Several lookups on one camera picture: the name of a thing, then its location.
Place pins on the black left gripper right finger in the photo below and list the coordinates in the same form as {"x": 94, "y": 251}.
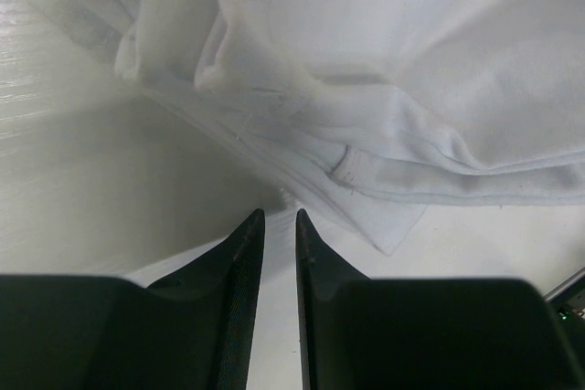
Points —
{"x": 363, "y": 333}

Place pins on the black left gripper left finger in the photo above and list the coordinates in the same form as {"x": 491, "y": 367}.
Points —
{"x": 191, "y": 329}

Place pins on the white skirt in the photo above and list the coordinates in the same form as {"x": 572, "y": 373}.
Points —
{"x": 372, "y": 110}

